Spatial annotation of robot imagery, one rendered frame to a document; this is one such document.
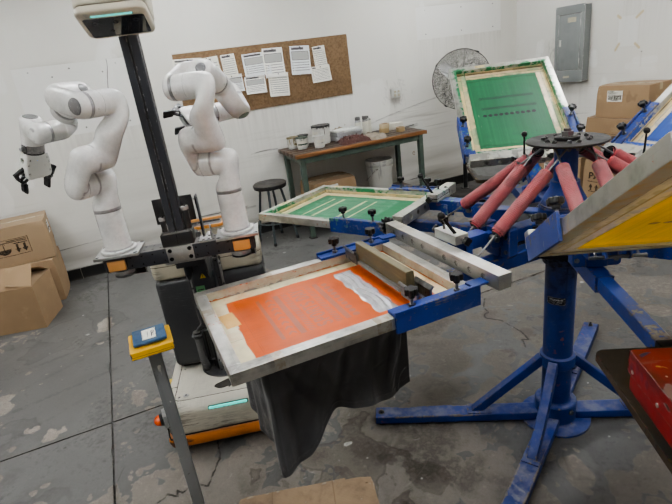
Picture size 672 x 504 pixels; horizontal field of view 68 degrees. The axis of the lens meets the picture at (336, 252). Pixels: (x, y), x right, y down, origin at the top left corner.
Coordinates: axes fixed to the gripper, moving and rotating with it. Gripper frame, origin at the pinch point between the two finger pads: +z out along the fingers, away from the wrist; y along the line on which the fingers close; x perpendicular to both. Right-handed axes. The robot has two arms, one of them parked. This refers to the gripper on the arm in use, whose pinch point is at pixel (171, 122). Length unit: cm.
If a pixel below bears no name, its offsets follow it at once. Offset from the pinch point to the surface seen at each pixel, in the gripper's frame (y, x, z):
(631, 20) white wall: 22, -24, -490
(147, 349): -74, -13, 45
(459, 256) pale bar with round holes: -105, 22, -48
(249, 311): -79, -10, 12
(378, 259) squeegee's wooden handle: -90, 9, -30
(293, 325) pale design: -94, 3, 7
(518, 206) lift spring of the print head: -102, 29, -80
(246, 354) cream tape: -95, 5, 26
